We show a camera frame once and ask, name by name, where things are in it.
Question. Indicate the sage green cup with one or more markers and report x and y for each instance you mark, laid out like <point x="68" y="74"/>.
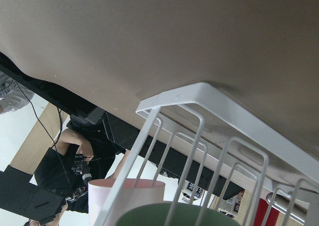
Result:
<point x="184" y="215"/>

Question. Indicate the pink cup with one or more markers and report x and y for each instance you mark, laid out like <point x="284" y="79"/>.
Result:
<point x="144" y="193"/>

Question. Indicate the person in black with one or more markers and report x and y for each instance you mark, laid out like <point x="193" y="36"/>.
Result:
<point x="83" y="152"/>

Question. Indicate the person in grey sleeve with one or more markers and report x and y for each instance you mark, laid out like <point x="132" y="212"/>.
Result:
<point x="13" y="95"/>

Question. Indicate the white wire cup rack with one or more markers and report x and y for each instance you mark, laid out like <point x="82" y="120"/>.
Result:
<point x="289" y="157"/>

